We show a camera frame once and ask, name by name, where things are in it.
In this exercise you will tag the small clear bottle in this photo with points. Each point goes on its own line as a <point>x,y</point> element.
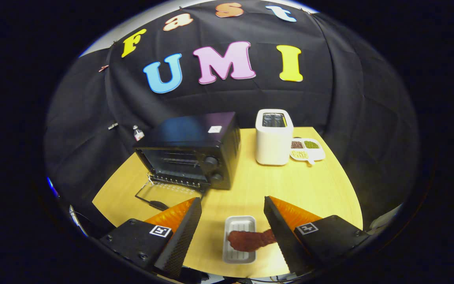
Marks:
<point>138,135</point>

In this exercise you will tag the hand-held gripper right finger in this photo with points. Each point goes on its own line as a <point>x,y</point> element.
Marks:
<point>282,236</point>

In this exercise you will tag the reddish brown steak piece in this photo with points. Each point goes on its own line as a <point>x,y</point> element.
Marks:
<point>246,240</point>

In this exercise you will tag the small white ribbed tray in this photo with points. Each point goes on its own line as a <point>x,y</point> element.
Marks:
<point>237,223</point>

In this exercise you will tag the white object beside table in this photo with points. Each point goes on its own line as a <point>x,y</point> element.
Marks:
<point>384,220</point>

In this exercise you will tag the black toaster oven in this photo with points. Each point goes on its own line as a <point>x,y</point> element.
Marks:
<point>195,134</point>

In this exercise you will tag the white slot toaster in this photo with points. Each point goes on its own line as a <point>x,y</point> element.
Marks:
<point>272,146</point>

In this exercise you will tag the silver metal clip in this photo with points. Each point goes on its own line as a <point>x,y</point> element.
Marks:
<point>113,126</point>

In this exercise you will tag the red clip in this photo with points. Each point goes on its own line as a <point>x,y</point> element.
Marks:
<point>103,68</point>

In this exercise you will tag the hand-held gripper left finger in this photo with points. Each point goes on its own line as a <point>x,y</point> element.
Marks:
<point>181,240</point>

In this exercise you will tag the white divided sample dish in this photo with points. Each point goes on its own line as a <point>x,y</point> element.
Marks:
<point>318,154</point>

